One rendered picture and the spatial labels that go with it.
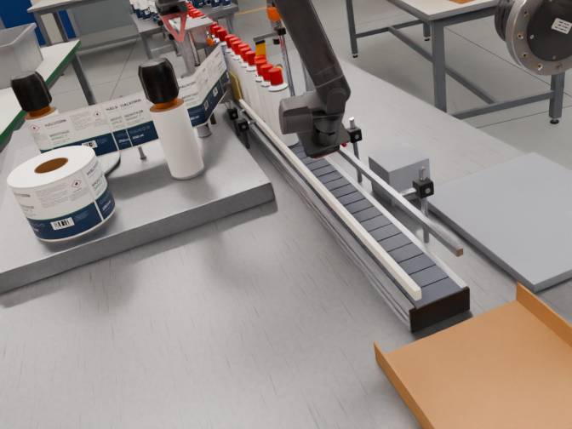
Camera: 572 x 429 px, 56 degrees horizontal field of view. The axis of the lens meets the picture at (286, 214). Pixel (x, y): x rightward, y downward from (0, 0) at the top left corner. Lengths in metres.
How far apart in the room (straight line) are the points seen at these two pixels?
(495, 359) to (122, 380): 0.60
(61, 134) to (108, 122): 0.13
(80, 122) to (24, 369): 0.73
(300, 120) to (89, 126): 0.72
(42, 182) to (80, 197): 0.08
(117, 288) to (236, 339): 0.34
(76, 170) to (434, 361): 0.85
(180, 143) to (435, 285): 0.74
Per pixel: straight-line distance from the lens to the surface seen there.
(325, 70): 1.00
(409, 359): 0.87
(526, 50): 1.24
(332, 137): 1.13
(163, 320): 1.06
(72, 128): 1.60
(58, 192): 1.29
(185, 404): 0.90
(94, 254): 1.31
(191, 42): 1.83
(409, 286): 0.87
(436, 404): 0.82
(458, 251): 0.86
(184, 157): 1.39
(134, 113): 1.58
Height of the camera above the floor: 1.48
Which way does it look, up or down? 31 degrees down
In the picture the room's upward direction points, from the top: 13 degrees counter-clockwise
